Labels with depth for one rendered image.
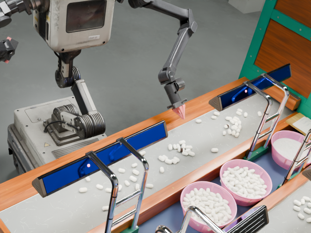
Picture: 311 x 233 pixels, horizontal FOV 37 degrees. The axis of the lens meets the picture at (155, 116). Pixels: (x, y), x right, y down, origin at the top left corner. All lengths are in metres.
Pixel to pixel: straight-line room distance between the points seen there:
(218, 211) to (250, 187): 0.25
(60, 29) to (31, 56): 2.13
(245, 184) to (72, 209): 0.86
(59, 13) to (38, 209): 0.87
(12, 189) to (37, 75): 2.10
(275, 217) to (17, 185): 1.19
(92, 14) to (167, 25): 2.96
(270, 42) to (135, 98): 1.45
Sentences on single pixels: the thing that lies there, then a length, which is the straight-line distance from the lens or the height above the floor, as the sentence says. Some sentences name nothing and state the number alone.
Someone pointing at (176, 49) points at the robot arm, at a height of 1.08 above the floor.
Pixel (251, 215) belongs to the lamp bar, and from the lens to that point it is 1.72.
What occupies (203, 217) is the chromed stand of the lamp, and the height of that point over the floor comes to 1.12.
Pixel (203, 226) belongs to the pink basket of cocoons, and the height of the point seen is 0.74.
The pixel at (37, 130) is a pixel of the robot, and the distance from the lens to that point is 2.81.
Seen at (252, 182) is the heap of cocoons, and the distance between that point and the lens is 2.40.
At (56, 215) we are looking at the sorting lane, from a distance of 2.04.
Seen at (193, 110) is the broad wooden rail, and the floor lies 0.77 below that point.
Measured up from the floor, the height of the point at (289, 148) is 0.73.
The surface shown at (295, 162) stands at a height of 0.89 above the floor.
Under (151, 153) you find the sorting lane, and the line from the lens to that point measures 2.36.
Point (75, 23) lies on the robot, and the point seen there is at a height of 1.28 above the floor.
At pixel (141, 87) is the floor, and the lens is 4.08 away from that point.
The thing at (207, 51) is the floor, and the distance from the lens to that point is 4.84.
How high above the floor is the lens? 2.35
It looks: 38 degrees down
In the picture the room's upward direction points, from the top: 13 degrees clockwise
